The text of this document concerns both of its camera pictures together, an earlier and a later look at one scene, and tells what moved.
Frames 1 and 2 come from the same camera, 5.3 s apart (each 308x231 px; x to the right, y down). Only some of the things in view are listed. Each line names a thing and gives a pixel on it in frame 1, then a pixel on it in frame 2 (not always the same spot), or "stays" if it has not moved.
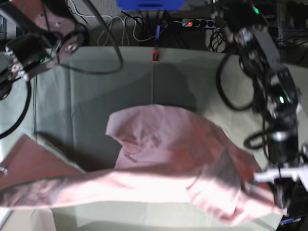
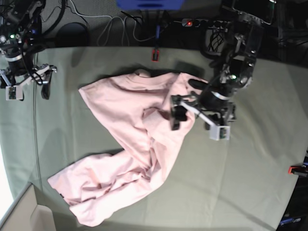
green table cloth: (64, 106) stays
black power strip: (210, 23) stays
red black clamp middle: (155, 53) stays
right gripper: (283, 184) -> (219, 117)
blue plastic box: (149, 5) stays
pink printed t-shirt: (169, 153) -> (136, 107)
